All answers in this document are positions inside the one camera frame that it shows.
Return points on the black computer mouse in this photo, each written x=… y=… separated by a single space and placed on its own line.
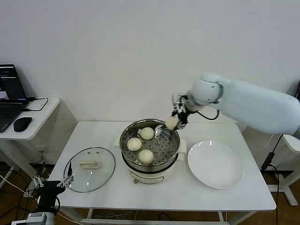
x=22 y=123

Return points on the cream electric cooking pot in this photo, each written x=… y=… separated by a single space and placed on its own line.
x=152 y=177

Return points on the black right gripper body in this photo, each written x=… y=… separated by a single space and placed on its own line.
x=183 y=115

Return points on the white steamed baozi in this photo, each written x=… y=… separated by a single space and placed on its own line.
x=171 y=123
x=146 y=157
x=147 y=133
x=134 y=144

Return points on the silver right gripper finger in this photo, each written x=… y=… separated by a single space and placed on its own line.
x=182 y=124
x=174 y=113

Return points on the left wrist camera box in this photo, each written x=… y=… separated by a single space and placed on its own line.
x=35 y=218

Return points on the white round plate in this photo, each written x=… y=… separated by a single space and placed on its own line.
x=214 y=165

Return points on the black laptop with dark screen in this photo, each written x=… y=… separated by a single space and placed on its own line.
x=9 y=107

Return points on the black laptop with lit screen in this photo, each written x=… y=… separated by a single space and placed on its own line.
x=297 y=91

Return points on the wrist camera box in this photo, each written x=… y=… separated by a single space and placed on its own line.
x=35 y=218
x=179 y=100

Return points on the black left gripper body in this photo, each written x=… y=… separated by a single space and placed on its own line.
x=49 y=191

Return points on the steel perforated steamer basket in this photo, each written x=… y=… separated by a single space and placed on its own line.
x=164 y=145

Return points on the white side table with label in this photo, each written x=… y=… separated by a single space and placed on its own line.
x=290 y=143

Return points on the white table frame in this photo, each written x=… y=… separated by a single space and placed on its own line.
x=164 y=221

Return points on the white side table with mouse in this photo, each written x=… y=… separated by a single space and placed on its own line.
x=41 y=119

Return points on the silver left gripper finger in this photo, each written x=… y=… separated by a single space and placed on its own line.
x=67 y=180
x=37 y=181

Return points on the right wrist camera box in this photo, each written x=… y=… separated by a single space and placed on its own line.
x=179 y=100

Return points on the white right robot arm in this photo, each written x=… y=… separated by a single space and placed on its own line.
x=253 y=103

